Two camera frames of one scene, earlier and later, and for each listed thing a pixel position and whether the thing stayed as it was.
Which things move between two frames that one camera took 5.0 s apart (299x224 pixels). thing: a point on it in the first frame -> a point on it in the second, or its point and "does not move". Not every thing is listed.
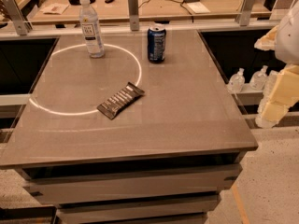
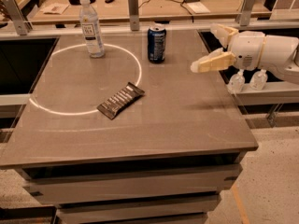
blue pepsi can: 156,45 does not move
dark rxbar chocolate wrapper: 120,101 does not move
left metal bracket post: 21,25 does not move
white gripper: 288,39 -> 248,49
